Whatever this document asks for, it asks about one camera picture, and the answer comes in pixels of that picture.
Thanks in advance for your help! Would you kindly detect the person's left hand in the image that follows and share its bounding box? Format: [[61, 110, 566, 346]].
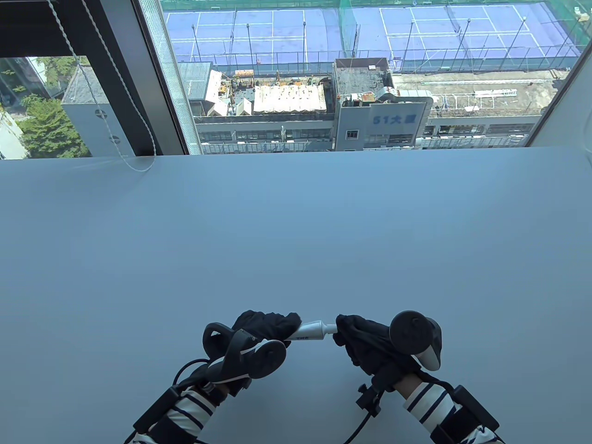
[[230, 310, 302, 353]]

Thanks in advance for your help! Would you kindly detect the person's right hand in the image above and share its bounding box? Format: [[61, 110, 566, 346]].
[[333, 314, 420, 377]]

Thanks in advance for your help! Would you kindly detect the white pen-shaped tool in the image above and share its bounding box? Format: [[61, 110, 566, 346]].
[[283, 320, 339, 343]]

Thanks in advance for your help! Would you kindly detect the person's right forearm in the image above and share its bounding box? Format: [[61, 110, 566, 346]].
[[397, 373, 506, 444]]

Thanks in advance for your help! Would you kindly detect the person's left forearm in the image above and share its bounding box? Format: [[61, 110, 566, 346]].
[[134, 383, 229, 444]]

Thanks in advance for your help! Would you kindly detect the black grey left hand controller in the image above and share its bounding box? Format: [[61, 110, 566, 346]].
[[203, 323, 288, 384]]

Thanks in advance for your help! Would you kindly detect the black grey hand controller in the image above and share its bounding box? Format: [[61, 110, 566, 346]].
[[389, 310, 443, 371], [203, 323, 288, 384]]

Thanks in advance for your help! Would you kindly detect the black grey right hand controller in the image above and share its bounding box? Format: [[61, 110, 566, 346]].
[[389, 310, 443, 371]]

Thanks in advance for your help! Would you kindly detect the black right wrist bracket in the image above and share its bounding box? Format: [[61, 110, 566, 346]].
[[355, 373, 396, 418]]

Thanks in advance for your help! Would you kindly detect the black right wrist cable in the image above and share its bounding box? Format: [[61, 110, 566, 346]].
[[341, 408, 373, 444]]

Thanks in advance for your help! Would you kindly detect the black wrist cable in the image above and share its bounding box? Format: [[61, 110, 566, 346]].
[[341, 408, 373, 444], [172, 358, 210, 390]]

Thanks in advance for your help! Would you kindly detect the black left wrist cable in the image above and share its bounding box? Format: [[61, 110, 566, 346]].
[[172, 358, 210, 390]]

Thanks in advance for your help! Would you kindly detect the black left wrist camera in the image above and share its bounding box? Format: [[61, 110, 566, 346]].
[[133, 387, 182, 434]]

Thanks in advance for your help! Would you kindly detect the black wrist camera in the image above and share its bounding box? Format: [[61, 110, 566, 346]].
[[133, 387, 182, 434], [430, 385, 501, 444]]

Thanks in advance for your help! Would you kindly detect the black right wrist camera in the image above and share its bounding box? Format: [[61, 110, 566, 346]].
[[430, 385, 501, 444]]

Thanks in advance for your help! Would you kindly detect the black window frame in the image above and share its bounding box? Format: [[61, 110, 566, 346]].
[[0, 0, 191, 157]]

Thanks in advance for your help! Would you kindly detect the white twisted blind cord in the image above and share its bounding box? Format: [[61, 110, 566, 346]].
[[46, 0, 157, 173]]

